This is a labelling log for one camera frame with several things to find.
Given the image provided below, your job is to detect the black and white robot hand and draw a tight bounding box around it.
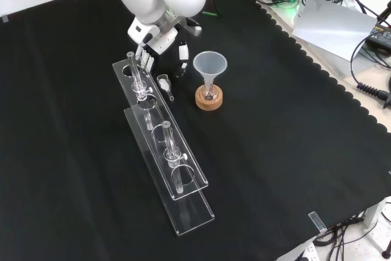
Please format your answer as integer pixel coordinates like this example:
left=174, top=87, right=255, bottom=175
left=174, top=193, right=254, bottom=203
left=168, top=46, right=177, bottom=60
left=127, top=18, right=191, bottom=78

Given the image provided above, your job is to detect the clear glass weighing funnel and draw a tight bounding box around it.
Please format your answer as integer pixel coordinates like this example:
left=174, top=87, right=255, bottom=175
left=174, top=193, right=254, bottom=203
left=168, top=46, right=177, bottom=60
left=156, top=73, right=176, bottom=102

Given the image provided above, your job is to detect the translucent plastic funnel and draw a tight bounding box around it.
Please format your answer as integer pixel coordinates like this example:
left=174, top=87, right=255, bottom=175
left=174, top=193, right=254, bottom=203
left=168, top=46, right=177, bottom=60
left=192, top=51, right=228, bottom=100

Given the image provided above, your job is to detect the clear acrylic funnel stand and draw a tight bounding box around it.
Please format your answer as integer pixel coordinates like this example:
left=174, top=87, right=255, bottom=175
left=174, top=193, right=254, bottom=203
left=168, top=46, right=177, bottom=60
left=112, top=51, right=216, bottom=237

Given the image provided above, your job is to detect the small round-bottom glass flask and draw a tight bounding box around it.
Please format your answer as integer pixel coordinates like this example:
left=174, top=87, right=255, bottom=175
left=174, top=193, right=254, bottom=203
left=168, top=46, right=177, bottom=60
left=201, top=85, right=218, bottom=101

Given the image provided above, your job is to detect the black cloth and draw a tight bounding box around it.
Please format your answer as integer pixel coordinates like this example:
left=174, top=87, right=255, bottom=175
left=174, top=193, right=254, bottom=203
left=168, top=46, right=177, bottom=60
left=0, top=0, right=391, bottom=261

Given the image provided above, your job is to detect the pale board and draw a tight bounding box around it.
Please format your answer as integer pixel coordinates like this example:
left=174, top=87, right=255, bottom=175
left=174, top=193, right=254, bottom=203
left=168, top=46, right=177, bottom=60
left=291, top=0, right=379, bottom=64

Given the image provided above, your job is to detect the black power adapter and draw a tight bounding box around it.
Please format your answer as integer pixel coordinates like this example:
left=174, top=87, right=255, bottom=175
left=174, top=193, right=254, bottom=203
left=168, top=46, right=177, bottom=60
left=365, top=24, right=391, bottom=51

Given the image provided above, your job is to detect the clear cloth clip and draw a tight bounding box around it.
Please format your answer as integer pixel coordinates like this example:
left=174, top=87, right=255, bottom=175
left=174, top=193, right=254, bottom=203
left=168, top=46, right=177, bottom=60
left=307, top=211, right=328, bottom=233

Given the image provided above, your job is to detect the white power strip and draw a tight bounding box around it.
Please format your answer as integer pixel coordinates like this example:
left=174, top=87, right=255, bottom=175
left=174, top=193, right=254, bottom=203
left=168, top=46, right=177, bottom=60
left=292, top=241, right=320, bottom=261

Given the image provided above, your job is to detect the white table leg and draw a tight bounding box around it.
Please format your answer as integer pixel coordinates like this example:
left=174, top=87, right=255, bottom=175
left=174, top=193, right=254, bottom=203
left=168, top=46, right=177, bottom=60
left=362, top=199, right=386, bottom=229

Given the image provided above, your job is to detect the black bracket silver wrist camera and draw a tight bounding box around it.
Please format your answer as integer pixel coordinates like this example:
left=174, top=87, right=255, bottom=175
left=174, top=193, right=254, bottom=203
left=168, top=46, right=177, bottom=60
left=184, top=18, right=203, bottom=37

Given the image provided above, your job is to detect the cork ring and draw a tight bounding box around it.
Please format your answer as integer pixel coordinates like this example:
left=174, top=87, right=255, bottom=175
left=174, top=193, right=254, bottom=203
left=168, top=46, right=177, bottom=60
left=195, top=85, right=224, bottom=112

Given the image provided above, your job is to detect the black cable with ribbed plug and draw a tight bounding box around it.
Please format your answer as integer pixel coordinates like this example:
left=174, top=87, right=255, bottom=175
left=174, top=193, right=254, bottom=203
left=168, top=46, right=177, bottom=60
left=349, top=33, right=391, bottom=109

